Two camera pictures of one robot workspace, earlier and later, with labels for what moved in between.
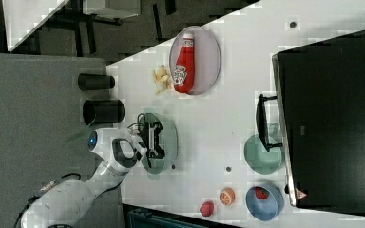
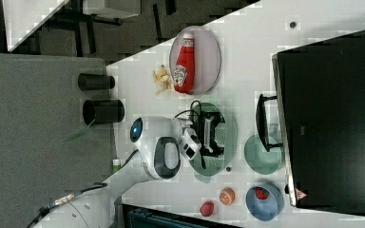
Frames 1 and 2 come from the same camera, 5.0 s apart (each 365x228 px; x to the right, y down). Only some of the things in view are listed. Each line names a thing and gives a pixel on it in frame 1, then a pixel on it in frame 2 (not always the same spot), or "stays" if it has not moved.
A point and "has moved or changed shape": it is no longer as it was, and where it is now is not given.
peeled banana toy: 162,79 stays
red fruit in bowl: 261,193 stays
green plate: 168,142 has moved or changed shape
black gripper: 150,135 to 202,126
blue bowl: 267,209 stays
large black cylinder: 106,111 stays
